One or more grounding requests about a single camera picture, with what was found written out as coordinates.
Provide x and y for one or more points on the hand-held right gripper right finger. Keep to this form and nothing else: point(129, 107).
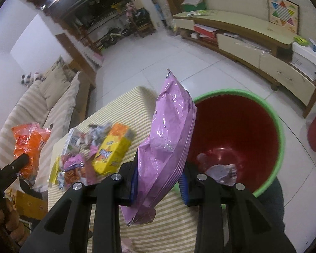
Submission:
point(183, 189)

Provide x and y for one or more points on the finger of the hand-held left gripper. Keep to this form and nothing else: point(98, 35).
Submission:
point(31, 191)
point(14, 164)

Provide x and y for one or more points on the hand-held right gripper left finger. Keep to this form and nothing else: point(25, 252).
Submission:
point(133, 187)

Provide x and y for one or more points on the orange snack bag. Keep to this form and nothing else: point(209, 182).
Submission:
point(29, 145)

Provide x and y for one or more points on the white milk carton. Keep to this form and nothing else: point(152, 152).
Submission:
point(72, 142)

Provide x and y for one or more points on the purple snack bag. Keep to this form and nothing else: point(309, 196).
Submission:
point(168, 126)

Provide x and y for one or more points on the person's left hand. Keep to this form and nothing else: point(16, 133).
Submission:
point(13, 224)

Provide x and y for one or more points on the brown cardboard box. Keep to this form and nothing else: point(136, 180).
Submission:
point(31, 205)

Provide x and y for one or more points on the yellow wrapper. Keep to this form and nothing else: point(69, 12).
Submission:
point(54, 172)

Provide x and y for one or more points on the crumpled wrapper in bucket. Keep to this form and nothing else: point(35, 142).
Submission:
point(222, 172)

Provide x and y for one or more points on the yellow and orange carton box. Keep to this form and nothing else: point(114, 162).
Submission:
point(112, 150)

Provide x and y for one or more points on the pink swirl snack wrapper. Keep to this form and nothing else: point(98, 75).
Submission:
point(75, 171)

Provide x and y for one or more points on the beige striped sofa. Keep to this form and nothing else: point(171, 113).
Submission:
point(23, 110)

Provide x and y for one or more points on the striped sofa cushion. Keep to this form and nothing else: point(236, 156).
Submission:
point(64, 108)

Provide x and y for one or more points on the green striped tablecloth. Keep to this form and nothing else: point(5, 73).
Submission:
point(115, 105)

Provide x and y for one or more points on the plush toy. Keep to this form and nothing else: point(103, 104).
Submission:
point(33, 79)

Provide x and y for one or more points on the beige sofa cushion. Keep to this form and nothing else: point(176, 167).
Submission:
point(54, 81)

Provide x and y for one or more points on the child's bicycle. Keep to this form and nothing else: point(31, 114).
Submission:
point(115, 38)

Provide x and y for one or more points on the red folders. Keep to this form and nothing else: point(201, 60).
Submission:
point(205, 31)

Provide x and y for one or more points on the wooden chair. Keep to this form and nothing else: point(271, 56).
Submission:
point(142, 23)

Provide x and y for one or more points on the cream wooden tv cabinet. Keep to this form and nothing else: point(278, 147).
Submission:
point(252, 31)

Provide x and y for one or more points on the white cardboard box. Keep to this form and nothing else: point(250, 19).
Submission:
point(306, 58)

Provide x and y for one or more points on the green box with papers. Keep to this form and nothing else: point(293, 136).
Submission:
point(193, 2)

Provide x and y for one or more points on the small green packet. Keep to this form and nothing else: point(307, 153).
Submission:
point(301, 40)

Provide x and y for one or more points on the chinese checkers board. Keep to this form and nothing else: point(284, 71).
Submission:
point(283, 13)

